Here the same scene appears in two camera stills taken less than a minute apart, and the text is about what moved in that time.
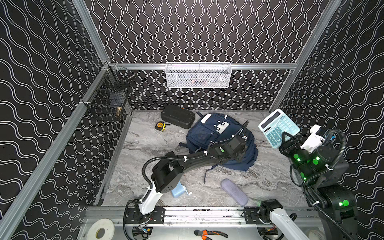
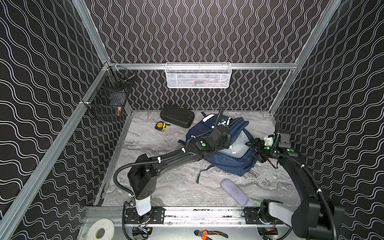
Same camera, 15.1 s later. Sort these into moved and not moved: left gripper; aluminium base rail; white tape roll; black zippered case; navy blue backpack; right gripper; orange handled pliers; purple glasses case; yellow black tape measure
Moved: right gripper; navy blue backpack; left gripper
Not moved: yellow black tape measure; aluminium base rail; purple glasses case; black zippered case; white tape roll; orange handled pliers
